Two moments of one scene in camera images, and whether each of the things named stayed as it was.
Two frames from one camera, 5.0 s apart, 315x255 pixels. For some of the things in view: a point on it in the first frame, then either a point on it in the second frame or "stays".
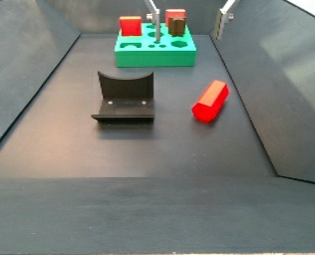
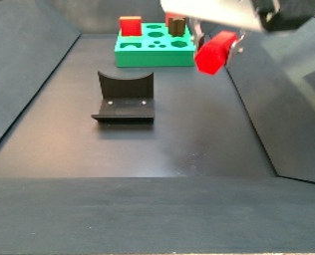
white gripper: (225, 18) -> (235, 13)
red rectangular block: (132, 25) stays
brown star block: (176, 26) stays
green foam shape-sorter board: (143, 51) stays
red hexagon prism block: (208, 106) -> (212, 54)
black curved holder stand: (128, 99) stays
